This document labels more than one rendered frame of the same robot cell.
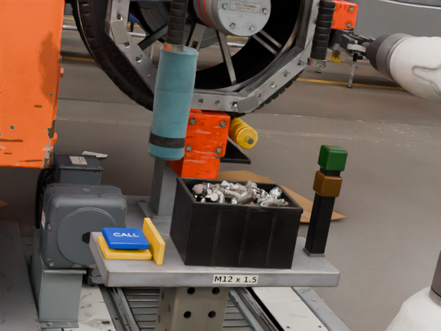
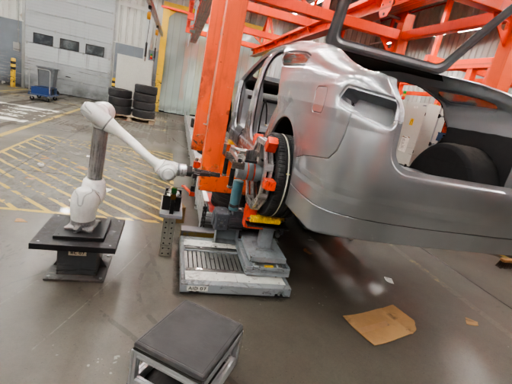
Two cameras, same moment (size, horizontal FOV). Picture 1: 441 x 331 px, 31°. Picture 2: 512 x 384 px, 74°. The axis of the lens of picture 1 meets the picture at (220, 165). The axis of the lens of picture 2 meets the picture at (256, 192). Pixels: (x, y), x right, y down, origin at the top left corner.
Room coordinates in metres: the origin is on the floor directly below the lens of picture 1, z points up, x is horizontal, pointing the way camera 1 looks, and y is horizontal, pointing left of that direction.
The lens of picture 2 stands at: (2.23, -2.53, 1.41)
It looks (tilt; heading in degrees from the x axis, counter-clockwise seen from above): 15 degrees down; 95
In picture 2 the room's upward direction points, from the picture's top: 12 degrees clockwise
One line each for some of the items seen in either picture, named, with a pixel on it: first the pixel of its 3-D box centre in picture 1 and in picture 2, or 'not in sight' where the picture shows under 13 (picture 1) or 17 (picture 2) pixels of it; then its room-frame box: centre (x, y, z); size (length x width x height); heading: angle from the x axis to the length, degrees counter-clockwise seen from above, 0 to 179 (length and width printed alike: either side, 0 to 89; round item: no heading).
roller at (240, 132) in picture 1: (231, 126); (265, 219); (2.12, -0.02, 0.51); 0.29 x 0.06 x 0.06; 21
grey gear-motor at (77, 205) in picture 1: (71, 228); (234, 226); (1.84, 0.34, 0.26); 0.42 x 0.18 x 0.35; 21
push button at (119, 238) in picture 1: (125, 240); not in sight; (1.30, 0.14, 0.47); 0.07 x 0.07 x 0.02; 21
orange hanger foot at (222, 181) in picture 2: not in sight; (244, 175); (1.83, 0.55, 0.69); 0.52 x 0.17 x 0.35; 21
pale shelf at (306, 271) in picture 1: (214, 259); (171, 206); (1.36, -0.02, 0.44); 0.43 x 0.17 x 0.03; 111
